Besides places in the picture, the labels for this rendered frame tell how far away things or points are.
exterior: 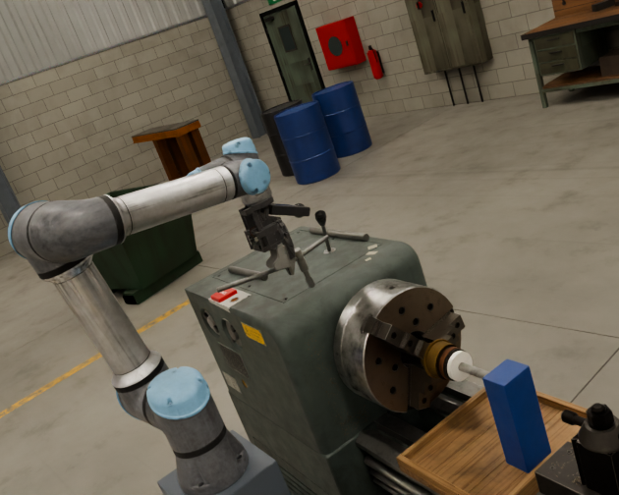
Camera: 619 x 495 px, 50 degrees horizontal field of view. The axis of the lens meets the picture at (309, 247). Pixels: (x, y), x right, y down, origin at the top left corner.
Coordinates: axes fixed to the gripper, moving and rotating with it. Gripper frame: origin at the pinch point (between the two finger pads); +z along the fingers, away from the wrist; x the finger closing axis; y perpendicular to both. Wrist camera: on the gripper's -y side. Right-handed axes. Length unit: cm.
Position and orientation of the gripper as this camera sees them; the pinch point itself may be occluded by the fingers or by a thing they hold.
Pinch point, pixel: (292, 268)
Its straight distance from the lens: 168.2
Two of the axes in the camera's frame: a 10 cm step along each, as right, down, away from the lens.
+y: -7.8, 4.4, -4.4
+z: 3.2, 8.9, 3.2
